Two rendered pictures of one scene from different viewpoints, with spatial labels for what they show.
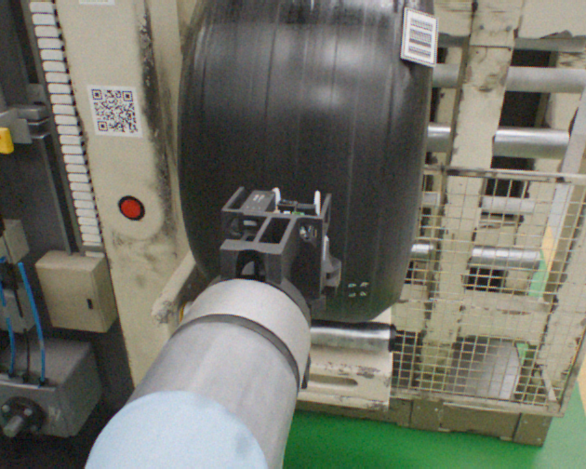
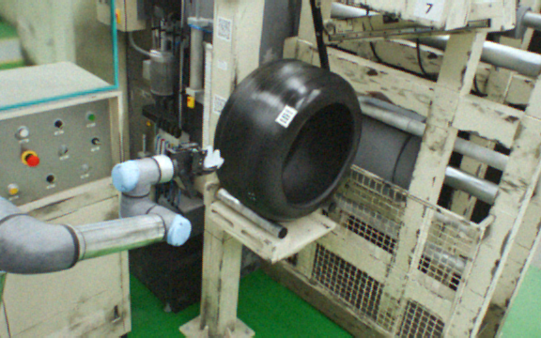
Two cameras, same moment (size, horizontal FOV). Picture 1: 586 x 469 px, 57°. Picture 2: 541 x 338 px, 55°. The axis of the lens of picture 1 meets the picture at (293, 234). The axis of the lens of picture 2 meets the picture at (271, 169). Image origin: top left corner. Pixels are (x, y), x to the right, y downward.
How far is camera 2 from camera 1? 1.21 m
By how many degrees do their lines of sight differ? 27
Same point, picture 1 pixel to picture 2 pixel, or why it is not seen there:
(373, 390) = (268, 251)
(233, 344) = (148, 161)
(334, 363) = (258, 234)
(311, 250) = (191, 159)
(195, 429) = (131, 164)
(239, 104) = (229, 119)
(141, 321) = not seen: hidden behind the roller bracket
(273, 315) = (162, 161)
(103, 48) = (221, 83)
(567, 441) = not seen: outside the picture
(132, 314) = not seen: hidden behind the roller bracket
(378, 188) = (255, 160)
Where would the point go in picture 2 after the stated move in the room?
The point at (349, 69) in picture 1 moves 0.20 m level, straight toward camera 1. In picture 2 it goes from (259, 119) to (212, 136)
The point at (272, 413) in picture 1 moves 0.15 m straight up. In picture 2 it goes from (146, 172) to (146, 119)
